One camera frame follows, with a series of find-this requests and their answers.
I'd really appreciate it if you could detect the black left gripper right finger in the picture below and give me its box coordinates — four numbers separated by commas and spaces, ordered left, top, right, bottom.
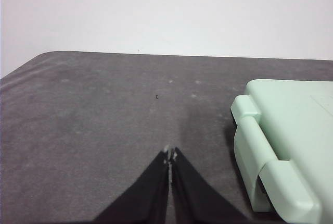
170, 147, 250, 223

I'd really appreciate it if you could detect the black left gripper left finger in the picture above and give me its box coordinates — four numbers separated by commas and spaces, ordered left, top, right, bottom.
92, 144, 172, 223

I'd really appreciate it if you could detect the green hinged cover, silver handle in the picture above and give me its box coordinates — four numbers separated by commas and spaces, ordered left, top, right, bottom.
230, 79, 333, 217

